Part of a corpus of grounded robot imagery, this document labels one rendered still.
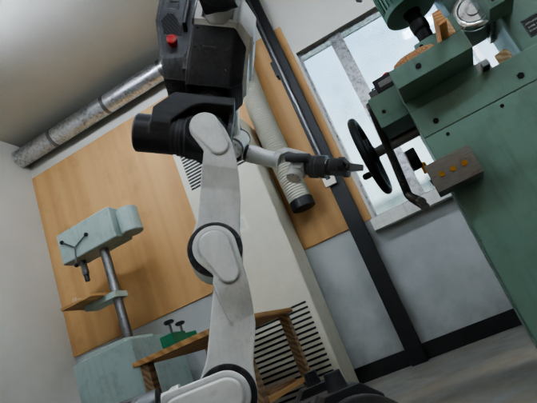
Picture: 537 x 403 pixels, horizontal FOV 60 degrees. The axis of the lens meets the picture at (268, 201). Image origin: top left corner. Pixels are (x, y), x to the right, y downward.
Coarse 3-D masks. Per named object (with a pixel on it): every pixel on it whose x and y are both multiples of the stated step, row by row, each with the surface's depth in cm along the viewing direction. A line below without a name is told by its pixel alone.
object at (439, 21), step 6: (438, 12) 115; (438, 18) 115; (444, 18) 115; (438, 24) 115; (444, 24) 115; (438, 30) 120; (444, 30) 118; (438, 36) 124; (444, 36) 121; (438, 42) 130
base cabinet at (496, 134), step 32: (512, 96) 122; (448, 128) 127; (480, 128) 124; (512, 128) 121; (480, 160) 123; (512, 160) 120; (480, 192) 122; (512, 192) 119; (480, 224) 121; (512, 224) 118; (512, 256) 117; (512, 288) 116
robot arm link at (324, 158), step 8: (320, 160) 174; (328, 160) 172; (336, 160) 171; (344, 160) 170; (320, 168) 173; (328, 168) 171; (336, 168) 169; (344, 168) 170; (320, 176) 175; (328, 176) 179; (344, 176) 176
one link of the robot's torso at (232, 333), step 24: (216, 240) 115; (216, 264) 113; (240, 264) 114; (216, 288) 112; (240, 288) 113; (216, 312) 114; (240, 312) 113; (216, 336) 112; (240, 336) 112; (216, 360) 110; (240, 360) 110
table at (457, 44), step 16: (432, 48) 123; (448, 48) 121; (464, 48) 120; (416, 64) 124; (432, 64) 122; (448, 64) 123; (464, 64) 127; (400, 80) 125; (416, 80) 124; (432, 80) 128; (400, 96) 134; (416, 96) 134; (400, 112) 145; (384, 128) 148; (400, 128) 153
